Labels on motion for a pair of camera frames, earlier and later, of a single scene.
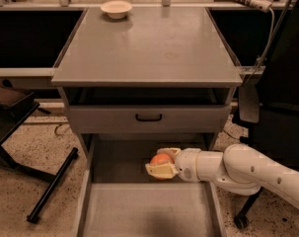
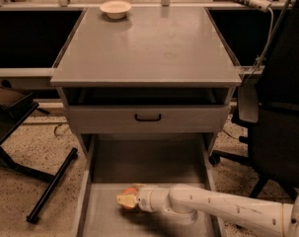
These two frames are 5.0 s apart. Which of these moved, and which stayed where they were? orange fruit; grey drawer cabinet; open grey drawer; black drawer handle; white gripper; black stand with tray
Moved: orange fruit; white gripper
Stayed: grey drawer cabinet; black drawer handle; black stand with tray; open grey drawer
